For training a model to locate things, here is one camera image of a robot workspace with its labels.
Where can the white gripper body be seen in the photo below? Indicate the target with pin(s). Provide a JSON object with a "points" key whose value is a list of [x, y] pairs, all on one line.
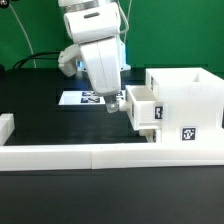
{"points": [[101, 61]]}

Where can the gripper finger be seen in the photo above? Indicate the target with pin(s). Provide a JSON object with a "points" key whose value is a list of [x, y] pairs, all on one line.
{"points": [[111, 103]]}

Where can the white drawer box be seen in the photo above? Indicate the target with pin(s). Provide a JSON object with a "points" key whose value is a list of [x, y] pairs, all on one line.
{"points": [[144, 111], [151, 135]]}

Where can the white front drawer box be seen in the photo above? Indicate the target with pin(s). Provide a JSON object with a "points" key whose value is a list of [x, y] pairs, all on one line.
{"points": [[151, 135]]}

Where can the white drawer cabinet frame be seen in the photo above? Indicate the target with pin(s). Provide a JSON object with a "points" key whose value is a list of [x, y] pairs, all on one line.
{"points": [[193, 104]]}

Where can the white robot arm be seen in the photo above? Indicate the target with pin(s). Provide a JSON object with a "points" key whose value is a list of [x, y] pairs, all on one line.
{"points": [[94, 27]]}

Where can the paper sheet with markers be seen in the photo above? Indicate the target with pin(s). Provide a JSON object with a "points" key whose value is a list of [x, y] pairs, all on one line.
{"points": [[80, 98]]}

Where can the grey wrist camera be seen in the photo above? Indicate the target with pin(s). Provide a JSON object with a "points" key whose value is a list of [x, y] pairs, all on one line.
{"points": [[67, 61]]}

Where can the white front fence rail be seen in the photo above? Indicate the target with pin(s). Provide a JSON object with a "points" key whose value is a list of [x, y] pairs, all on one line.
{"points": [[108, 156]]}

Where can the white fence rail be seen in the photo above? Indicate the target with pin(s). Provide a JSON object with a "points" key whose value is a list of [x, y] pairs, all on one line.
{"points": [[108, 156], [6, 127]]}

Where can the white left fence rail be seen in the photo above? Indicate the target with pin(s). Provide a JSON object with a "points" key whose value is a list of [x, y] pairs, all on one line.
{"points": [[6, 127]]}

